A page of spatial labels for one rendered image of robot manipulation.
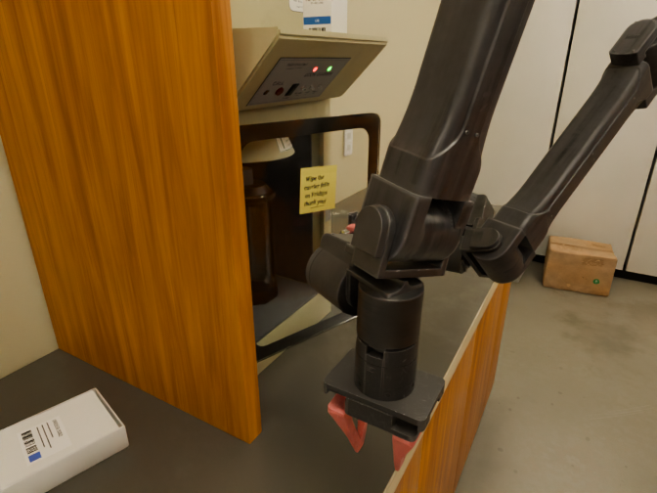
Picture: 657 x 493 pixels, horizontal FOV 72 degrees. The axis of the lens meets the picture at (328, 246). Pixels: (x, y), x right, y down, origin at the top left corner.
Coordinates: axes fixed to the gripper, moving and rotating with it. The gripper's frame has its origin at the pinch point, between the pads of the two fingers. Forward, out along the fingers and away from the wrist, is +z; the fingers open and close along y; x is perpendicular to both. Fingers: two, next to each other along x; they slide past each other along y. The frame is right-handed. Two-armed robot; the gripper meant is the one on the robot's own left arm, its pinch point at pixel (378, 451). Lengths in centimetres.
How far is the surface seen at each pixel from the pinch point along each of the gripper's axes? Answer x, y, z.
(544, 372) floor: -185, -15, 111
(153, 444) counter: 2.0, 35.4, 16.5
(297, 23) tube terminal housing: -35, 33, -42
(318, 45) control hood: -24, 22, -39
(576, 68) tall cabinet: -325, 7, -30
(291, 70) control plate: -21.5, 24.8, -35.7
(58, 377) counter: 0, 63, 17
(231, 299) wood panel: -5.5, 24.1, -8.1
